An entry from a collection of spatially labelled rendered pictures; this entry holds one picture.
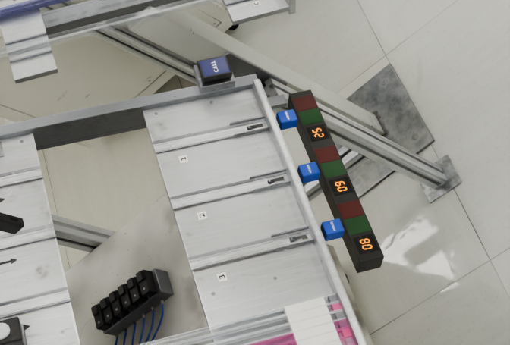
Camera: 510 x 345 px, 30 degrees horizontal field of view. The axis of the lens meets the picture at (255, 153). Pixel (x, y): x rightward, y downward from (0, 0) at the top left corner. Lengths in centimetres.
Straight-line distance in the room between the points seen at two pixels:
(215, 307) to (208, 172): 24
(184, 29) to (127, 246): 44
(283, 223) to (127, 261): 49
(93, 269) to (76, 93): 90
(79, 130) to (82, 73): 109
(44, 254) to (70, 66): 126
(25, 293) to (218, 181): 34
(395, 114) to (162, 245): 76
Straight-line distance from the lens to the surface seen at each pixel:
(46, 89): 270
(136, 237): 187
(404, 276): 221
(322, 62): 250
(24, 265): 144
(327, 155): 156
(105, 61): 266
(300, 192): 147
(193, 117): 157
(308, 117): 160
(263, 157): 153
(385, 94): 234
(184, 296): 175
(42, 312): 140
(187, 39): 182
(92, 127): 159
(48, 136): 159
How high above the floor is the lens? 187
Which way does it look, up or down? 47 degrees down
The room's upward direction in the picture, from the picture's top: 67 degrees counter-clockwise
